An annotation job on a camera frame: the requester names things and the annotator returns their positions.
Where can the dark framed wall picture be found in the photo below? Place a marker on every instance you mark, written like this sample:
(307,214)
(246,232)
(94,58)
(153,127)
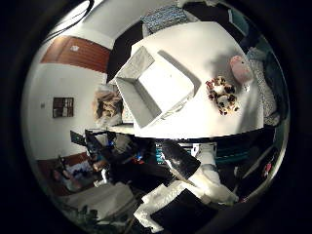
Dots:
(63,107)

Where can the white door sign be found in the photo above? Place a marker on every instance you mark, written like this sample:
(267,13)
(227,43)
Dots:
(74,48)

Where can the grey fabric storage container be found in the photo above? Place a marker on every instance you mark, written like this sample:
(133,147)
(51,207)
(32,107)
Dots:
(146,94)

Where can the black laptop screen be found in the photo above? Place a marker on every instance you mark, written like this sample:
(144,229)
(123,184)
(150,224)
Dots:
(78,138)

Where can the grey patterned cloth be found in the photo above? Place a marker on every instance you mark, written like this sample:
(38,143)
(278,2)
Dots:
(265,87)

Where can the brown and white plush toy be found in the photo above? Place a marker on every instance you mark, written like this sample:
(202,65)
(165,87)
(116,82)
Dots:
(224,97)

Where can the brown wooden door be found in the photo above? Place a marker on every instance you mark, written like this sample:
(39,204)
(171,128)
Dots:
(78,53)

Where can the pink plush toy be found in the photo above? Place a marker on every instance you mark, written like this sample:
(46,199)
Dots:
(241,69)

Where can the seated person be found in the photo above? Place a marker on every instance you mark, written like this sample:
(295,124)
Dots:
(76,177)

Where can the beige bag of stuff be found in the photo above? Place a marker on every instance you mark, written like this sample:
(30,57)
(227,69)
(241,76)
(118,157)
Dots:
(107,105)

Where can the blue patterned cushion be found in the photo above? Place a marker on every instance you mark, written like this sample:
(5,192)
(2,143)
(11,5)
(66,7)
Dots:
(164,18)

